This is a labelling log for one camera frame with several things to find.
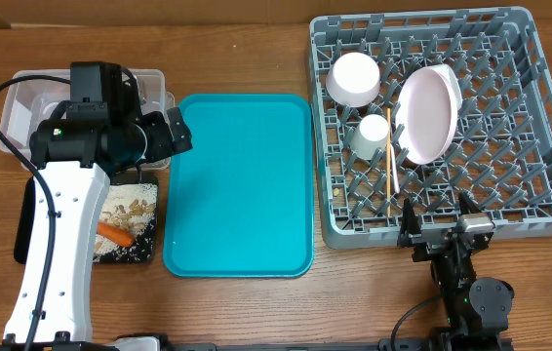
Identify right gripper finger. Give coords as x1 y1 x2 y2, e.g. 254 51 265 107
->
400 198 421 235
458 191 480 215

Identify small white round cup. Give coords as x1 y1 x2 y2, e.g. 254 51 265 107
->
349 114 389 160

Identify large white plate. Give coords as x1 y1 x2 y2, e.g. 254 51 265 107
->
394 64 458 165

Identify orange carrot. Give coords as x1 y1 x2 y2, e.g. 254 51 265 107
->
97 222 134 248

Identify wooden chopstick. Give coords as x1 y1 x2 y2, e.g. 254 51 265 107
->
385 107 392 219

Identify small white bowl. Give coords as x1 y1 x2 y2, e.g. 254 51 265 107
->
440 64 463 110

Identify white bowl with food scraps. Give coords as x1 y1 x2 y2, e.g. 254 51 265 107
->
326 53 380 107

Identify white plastic fork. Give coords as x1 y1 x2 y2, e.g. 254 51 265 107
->
390 144 400 194

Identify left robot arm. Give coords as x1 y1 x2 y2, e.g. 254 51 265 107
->
0 61 192 350

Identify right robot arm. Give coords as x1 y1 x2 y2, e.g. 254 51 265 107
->
388 191 515 351

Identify grey dish rack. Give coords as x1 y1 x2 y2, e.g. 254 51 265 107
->
309 7 552 249

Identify spilled rice and peanuts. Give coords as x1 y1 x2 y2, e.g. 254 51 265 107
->
94 183 158 264

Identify teal plastic tray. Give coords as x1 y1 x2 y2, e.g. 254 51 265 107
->
162 94 314 278

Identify black plastic tray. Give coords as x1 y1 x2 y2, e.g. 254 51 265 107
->
13 172 160 265

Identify clear plastic bin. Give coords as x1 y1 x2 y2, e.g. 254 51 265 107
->
0 68 175 158

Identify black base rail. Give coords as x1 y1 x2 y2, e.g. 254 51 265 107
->
109 331 516 351

